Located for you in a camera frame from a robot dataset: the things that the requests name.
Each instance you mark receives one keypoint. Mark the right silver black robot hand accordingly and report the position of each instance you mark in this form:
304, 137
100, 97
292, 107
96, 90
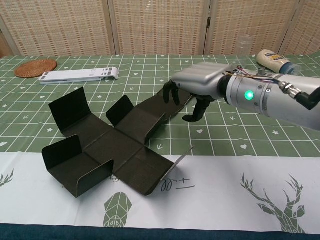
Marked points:
200, 80

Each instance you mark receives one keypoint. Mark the black foldable cardboard box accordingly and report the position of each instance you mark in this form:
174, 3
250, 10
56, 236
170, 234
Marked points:
112, 145

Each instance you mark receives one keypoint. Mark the clear empty jar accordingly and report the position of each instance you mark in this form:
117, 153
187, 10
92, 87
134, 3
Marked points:
243, 50

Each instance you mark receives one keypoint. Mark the metal screen hinge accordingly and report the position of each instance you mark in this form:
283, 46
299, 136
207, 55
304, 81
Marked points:
208, 21

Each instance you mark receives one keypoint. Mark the bamboo folding screen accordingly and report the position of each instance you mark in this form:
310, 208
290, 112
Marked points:
160, 27

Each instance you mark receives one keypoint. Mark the mayonnaise squeeze bottle blue cap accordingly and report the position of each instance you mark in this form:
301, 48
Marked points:
271, 60

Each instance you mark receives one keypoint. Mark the white flat electronic device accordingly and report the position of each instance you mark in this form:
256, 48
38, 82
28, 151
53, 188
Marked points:
75, 75

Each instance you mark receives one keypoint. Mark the round woven rattan coaster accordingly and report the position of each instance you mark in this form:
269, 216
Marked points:
35, 68

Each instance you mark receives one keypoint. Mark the dark teal under cloth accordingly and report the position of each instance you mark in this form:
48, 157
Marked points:
50, 232

